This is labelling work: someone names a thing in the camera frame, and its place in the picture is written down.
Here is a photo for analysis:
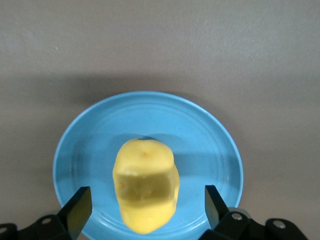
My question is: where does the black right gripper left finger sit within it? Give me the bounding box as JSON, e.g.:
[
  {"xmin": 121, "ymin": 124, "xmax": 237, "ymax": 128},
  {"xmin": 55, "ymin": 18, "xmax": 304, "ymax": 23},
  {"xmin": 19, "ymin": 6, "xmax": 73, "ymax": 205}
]
[{"xmin": 0, "ymin": 186, "xmax": 93, "ymax": 240}]

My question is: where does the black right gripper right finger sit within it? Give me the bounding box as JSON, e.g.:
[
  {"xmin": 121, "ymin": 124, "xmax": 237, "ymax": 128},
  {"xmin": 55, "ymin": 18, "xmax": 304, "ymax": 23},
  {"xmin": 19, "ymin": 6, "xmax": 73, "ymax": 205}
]
[{"xmin": 201, "ymin": 184, "xmax": 307, "ymax": 240}]

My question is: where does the yellow peeled potato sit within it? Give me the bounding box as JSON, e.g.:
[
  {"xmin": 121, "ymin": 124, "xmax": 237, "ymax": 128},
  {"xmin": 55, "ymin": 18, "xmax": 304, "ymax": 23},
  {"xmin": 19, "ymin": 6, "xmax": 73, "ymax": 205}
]
[{"xmin": 112, "ymin": 138, "xmax": 180, "ymax": 235}]

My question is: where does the blue round plate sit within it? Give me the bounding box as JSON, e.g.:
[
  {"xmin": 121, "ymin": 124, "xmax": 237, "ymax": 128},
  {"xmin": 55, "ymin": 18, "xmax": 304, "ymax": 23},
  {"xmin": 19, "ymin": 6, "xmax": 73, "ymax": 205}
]
[{"xmin": 52, "ymin": 91, "xmax": 245, "ymax": 240}]

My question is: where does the brown table mat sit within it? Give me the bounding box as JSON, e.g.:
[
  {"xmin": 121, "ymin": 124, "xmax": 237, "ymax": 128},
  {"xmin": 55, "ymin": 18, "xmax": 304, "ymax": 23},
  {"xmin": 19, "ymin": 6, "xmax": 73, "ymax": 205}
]
[{"xmin": 0, "ymin": 0, "xmax": 320, "ymax": 240}]

